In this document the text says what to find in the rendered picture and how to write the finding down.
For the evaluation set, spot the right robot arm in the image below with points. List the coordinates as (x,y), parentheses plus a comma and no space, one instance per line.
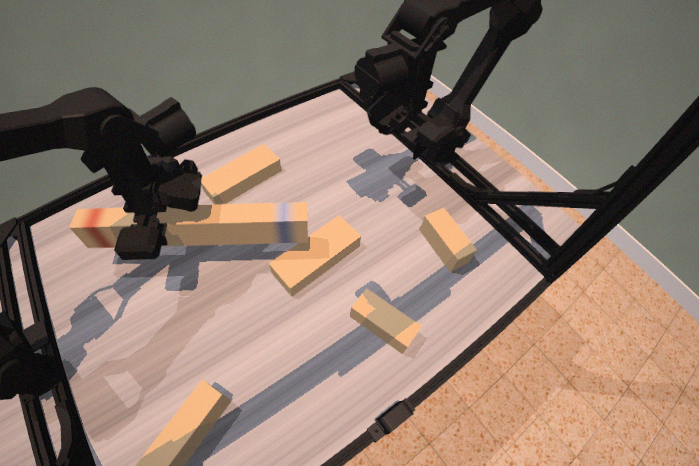
(400,62)

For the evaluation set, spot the light orange rectangular block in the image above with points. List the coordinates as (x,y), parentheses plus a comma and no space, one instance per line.
(240,175)
(305,262)

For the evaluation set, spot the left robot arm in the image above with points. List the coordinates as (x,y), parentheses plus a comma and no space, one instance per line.
(94,121)

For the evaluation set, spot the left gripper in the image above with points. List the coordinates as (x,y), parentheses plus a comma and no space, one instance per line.
(136,243)

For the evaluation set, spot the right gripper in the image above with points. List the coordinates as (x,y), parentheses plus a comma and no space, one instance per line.
(434,132)

